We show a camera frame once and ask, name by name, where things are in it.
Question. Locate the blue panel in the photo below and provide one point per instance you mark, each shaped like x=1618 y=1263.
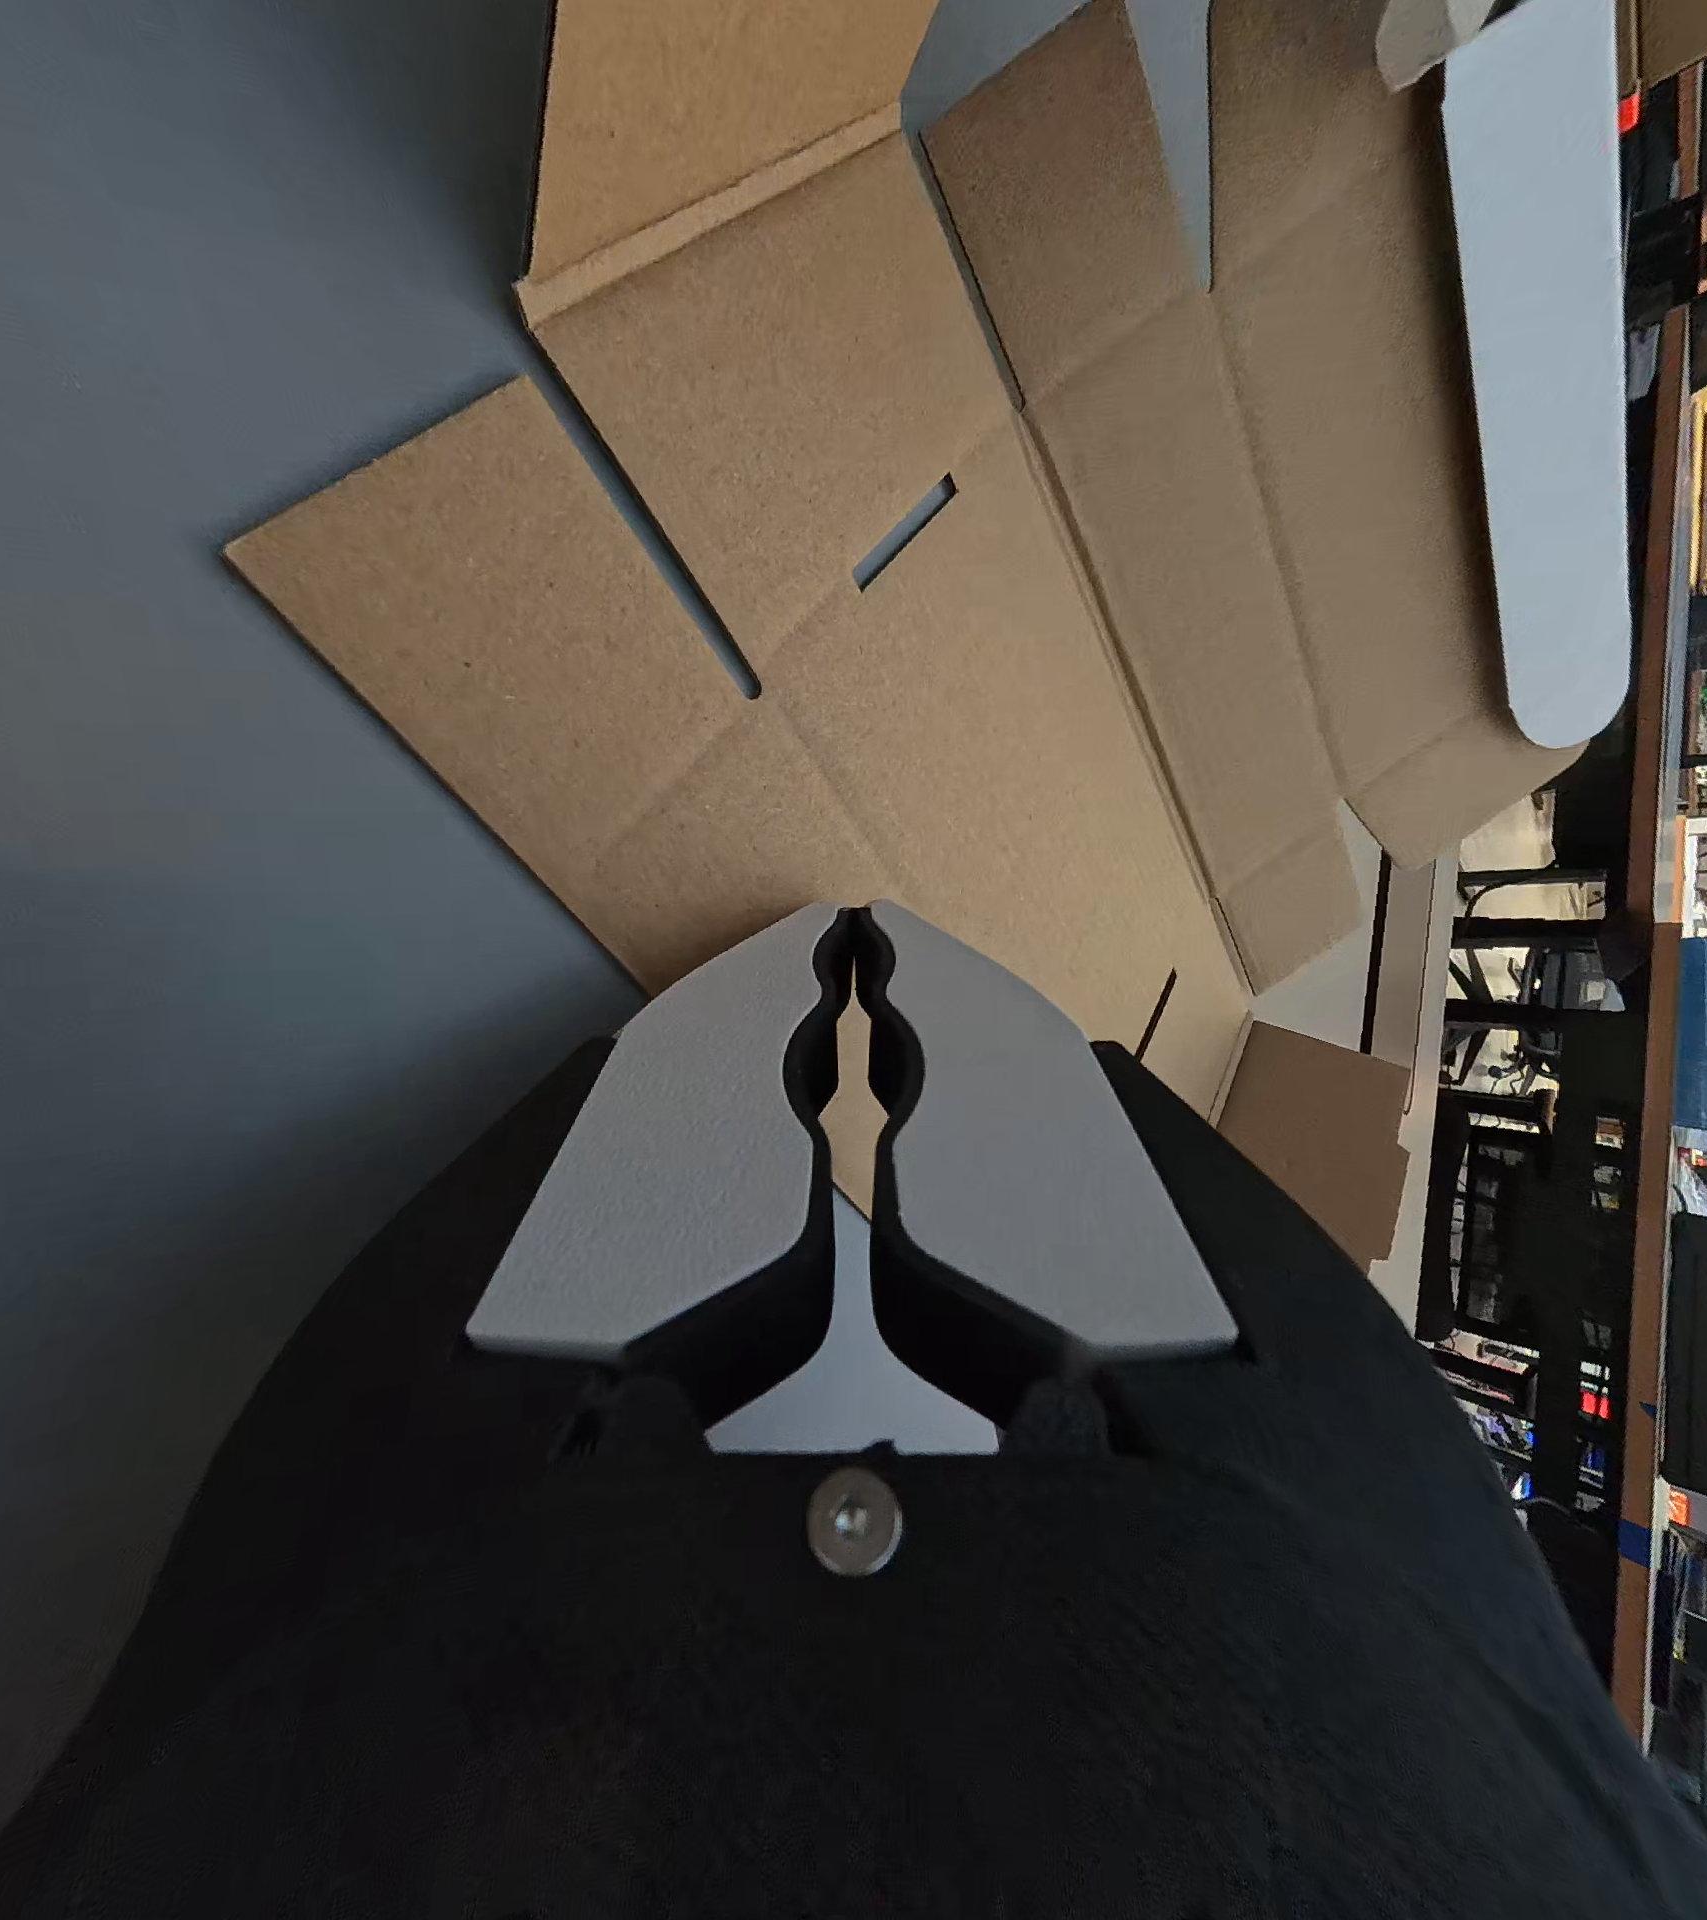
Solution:
x=1704 y=1035

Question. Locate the white cardboard box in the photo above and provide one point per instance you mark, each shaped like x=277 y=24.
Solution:
x=945 y=674

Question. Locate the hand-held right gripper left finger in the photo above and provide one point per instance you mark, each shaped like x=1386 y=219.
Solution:
x=675 y=1184

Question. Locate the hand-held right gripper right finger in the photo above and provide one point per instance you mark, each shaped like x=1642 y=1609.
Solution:
x=1035 y=1184

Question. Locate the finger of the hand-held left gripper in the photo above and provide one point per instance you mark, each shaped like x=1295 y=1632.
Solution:
x=1424 y=31

